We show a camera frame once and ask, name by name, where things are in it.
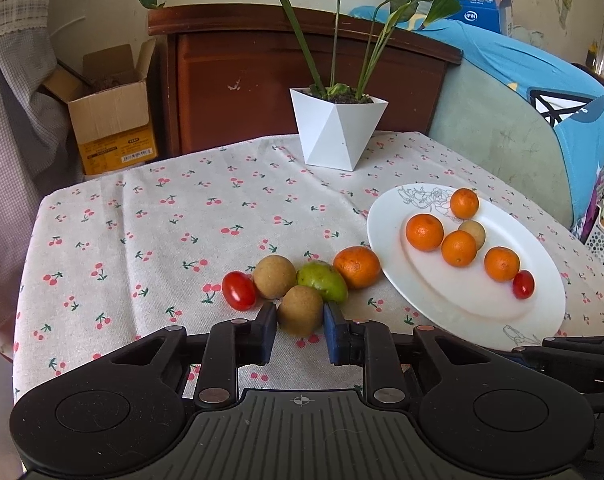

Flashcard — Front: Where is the small mandarin orange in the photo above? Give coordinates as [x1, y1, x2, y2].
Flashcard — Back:
[450, 188, 480, 220]

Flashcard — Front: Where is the lilac checked cloth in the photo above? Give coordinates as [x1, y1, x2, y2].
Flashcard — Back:
[0, 25, 88, 342]

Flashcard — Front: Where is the grey green sofa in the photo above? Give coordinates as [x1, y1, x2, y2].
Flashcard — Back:
[428, 57, 591, 229]

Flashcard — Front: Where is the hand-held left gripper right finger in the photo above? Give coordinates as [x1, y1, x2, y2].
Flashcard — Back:
[323, 302, 504, 409]

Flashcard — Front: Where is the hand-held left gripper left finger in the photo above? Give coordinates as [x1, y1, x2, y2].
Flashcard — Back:
[96, 302, 279, 409]

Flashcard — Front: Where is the red cherry tomato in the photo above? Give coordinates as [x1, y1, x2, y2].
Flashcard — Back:
[222, 271, 258, 312]
[512, 270, 536, 300]

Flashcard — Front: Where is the brown wooden cabinet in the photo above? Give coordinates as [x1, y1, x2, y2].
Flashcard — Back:
[148, 4, 464, 159]

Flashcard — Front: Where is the potted plant in white pot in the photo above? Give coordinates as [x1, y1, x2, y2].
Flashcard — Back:
[135, 0, 463, 171]

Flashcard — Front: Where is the open cardboard box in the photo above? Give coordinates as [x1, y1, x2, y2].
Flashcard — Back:
[42, 37, 161, 176]

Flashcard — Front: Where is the white floral plate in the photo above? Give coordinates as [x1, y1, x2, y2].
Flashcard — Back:
[367, 185, 567, 352]

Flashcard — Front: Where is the cherry print tablecloth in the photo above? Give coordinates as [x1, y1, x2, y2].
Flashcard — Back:
[12, 131, 604, 403]

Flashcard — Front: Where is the brown kiwi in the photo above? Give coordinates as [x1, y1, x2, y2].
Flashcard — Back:
[458, 220, 487, 251]
[277, 285, 325, 337]
[253, 255, 297, 299]

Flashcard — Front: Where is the mandarin orange with stem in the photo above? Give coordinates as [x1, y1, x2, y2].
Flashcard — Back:
[333, 246, 382, 290]

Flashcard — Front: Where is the green small mango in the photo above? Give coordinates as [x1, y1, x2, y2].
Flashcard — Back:
[296, 261, 349, 304]

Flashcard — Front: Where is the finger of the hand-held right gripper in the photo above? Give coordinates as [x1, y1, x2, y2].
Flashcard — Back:
[512, 335, 604, 380]

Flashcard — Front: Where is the blue printed blanket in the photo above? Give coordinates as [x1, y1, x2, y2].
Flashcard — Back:
[349, 5, 604, 222]

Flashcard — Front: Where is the blue carton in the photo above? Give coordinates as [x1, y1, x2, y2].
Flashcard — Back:
[454, 0, 506, 34]

